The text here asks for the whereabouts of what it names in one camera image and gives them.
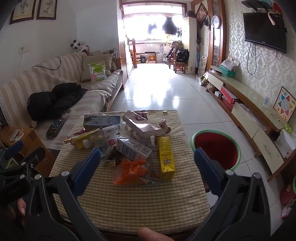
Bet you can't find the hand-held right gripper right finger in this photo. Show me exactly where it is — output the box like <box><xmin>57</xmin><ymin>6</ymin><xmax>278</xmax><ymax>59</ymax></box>
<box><xmin>185</xmin><ymin>148</ymin><xmax>275</xmax><ymax>241</ymax></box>

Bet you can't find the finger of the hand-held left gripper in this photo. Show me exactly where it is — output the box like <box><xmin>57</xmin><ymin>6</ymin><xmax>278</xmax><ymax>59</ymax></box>
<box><xmin>0</xmin><ymin>148</ymin><xmax>46</xmax><ymax>183</ymax></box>
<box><xmin>3</xmin><ymin>140</ymin><xmax>25</xmax><ymax>160</ymax></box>

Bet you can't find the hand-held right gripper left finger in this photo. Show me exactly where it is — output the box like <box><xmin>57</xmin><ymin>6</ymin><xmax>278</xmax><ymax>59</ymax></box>
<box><xmin>23</xmin><ymin>148</ymin><xmax>109</xmax><ymax>241</ymax></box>

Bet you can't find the red bucket with green rim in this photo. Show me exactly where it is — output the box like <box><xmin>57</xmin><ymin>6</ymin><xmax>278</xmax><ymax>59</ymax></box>
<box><xmin>190</xmin><ymin>130</ymin><xmax>242</xmax><ymax>172</ymax></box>

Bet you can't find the yellow snack packet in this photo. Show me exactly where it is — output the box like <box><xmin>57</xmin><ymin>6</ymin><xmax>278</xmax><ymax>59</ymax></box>
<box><xmin>64</xmin><ymin>129</ymin><xmax>109</xmax><ymax>150</ymax></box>

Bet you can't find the yellow drink carton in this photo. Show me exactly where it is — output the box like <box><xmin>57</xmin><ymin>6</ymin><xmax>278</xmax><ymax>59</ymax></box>
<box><xmin>157</xmin><ymin>136</ymin><xmax>176</xmax><ymax>181</ymax></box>

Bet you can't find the white blue milk carton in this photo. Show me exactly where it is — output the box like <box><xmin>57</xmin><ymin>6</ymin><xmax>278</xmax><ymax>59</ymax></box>
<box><xmin>116</xmin><ymin>136</ymin><xmax>153</xmax><ymax>161</ymax></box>

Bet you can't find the pink paper box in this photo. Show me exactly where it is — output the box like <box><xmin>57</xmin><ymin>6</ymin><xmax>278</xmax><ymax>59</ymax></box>
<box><xmin>122</xmin><ymin>110</ymin><xmax>171</xmax><ymax>145</ymax></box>

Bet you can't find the person's left hand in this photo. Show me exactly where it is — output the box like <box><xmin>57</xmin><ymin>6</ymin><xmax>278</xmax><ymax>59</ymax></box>
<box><xmin>0</xmin><ymin>198</ymin><xmax>27</xmax><ymax>232</ymax></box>

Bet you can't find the person's right hand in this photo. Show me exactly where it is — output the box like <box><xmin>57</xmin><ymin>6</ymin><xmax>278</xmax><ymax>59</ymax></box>
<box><xmin>138</xmin><ymin>227</ymin><xmax>175</xmax><ymax>241</ymax></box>

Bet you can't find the brown cardboard box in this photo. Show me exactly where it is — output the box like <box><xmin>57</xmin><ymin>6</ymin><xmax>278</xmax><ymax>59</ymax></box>
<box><xmin>0</xmin><ymin>127</ymin><xmax>56</xmax><ymax>178</ymax></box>

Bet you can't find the brown wrapper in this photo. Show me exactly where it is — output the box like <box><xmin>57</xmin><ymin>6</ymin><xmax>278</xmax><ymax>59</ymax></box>
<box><xmin>103</xmin><ymin>146</ymin><xmax>126</xmax><ymax>167</ymax></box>

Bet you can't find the orange wrapper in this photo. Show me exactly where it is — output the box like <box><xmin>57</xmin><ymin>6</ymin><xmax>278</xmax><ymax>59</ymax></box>
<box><xmin>113</xmin><ymin>159</ymin><xmax>152</xmax><ymax>185</ymax></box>

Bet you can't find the black remote control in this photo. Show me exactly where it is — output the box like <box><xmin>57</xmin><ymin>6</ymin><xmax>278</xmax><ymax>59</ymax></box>
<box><xmin>46</xmin><ymin>118</ymin><xmax>66</xmax><ymax>139</ymax></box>

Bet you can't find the green beige striped mat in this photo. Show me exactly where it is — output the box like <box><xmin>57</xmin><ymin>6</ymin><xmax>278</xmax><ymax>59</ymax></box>
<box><xmin>49</xmin><ymin>109</ymin><xmax>211</xmax><ymax>234</ymax></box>

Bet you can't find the black jacket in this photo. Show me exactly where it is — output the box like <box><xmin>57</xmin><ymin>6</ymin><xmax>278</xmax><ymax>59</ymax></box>
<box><xmin>27</xmin><ymin>83</ymin><xmax>88</xmax><ymax>122</ymax></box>

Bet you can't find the beige striped sofa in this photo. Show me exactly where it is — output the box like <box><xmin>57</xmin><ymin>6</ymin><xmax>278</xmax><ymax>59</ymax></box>
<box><xmin>0</xmin><ymin>50</ymin><xmax>124</xmax><ymax>151</ymax></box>

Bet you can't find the flat red box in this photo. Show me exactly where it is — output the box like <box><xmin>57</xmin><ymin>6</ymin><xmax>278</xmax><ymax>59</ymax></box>
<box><xmin>220</xmin><ymin>86</ymin><xmax>240</xmax><ymax>103</ymax></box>

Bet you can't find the large white box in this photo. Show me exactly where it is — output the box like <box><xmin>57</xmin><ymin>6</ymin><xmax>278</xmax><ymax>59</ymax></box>
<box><xmin>275</xmin><ymin>128</ymin><xmax>296</xmax><ymax>159</ymax></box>

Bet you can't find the wooden television cabinet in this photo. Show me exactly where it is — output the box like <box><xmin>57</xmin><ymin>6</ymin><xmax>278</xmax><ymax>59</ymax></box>
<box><xmin>206</xmin><ymin>70</ymin><xmax>296</xmax><ymax>183</ymax></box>

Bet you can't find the green white packet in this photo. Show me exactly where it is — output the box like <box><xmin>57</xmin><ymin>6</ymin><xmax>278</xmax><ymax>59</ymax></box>
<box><xmin>88</xmin><ymin>61</ymin><xmax>107</xmax><ymax>82</ymax></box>

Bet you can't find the green box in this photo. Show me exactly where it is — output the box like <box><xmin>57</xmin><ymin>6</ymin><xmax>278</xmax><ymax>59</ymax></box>
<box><xmin>218</xmin><ymin>64</ymin><xmax>237</xmax><ymax>77</ymax></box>

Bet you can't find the star checkers board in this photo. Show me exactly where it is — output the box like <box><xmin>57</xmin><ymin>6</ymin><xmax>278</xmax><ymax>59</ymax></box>
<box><xmin>273</xmin><ymin>86</ymin><xmax>296</xmax><ymax>123</ymax></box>

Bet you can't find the white patterned panel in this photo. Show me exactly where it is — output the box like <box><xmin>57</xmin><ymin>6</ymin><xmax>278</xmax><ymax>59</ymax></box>
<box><xmin>196</xmin><ymin>55</ymin><xmax>207</xmax><ymax>75</ymax></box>

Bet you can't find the wooden chair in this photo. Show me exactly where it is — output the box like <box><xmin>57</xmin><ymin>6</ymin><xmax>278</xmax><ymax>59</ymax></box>
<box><xmin>169</xmin><ymin>47</ymin><xmax>188</xmax><ymax>74</ymax></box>

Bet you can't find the white plastic bag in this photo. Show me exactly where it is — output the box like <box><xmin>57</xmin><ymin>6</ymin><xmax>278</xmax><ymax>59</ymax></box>
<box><xmin>220</xmin><ymin>56</ymin><xmax>241</xmax><ymax>70</ymax></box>

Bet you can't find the brown cushion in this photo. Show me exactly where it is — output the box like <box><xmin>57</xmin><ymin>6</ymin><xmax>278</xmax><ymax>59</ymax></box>
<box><xmin>109</xmin><ymin>49</ymin><xmax>118</xmax><ymax>72</ymax></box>

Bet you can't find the beige cushion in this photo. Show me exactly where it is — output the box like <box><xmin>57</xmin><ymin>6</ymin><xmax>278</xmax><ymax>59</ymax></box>
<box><xmin>80</xmin><ymin>54</ymin><xmax>115</xmax><ymax>82</ymax></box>

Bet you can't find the black backpack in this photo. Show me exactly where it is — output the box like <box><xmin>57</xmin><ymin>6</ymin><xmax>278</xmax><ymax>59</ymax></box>
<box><xmin>176</xmin><ymin>49</ymin><xmax>189</xmax><ymax>63</ymax></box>

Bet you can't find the cow plush toy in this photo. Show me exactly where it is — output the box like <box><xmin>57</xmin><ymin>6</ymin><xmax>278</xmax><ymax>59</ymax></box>
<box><xmin>70</xmin><ymin>39</ymin><xmax>89</xmax><ymax>55</ymax></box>

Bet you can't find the hanging black garment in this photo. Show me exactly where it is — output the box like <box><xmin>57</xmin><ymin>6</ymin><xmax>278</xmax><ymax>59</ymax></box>
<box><xmin>162</xmin><ymin>16</ymin><xmax>179</xmax><ymax>35</ymax></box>

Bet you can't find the diamond framed picture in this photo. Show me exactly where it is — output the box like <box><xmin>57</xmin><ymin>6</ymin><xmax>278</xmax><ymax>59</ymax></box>
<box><xmin>195</xmin><ymin>2</ymin><xmax>208</xmax><ymax>29</ymax></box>

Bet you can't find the pink hanger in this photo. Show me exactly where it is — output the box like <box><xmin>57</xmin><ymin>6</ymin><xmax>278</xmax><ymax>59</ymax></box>
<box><xmin>268</xmin><ymin>10</ymin><xmax>278</xmax><ymax>27</ymax></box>

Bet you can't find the thin black cable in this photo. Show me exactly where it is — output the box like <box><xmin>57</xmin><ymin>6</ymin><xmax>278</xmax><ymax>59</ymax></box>
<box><xmin>31</xmin><ymin>56</ymin><xmax>62</xmax><ymax>70</ymax></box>

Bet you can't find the wooden newel post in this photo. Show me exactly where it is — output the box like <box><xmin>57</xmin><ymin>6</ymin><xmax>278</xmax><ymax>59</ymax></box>
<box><xmin>131</xmin><ymin>37</ymin><xmax>138</xmax><ymax>69</ymax></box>

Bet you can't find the framed wall picture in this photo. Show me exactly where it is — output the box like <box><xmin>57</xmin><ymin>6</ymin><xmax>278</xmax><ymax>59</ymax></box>
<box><xmin>36</xmin><ymin>0</ymin><xmax>58</xmax><ymax>20</ymax></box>
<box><xmin>9</xmin><ymin>0</ymin><xmax>37</xmax><ymax>25</ymax></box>

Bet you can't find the black wall television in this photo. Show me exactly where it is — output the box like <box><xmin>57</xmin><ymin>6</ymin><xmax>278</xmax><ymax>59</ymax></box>
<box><xmin>243</xmin><ymin>12</ymin><xmax>287</xmax><ymax>54</ymax></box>

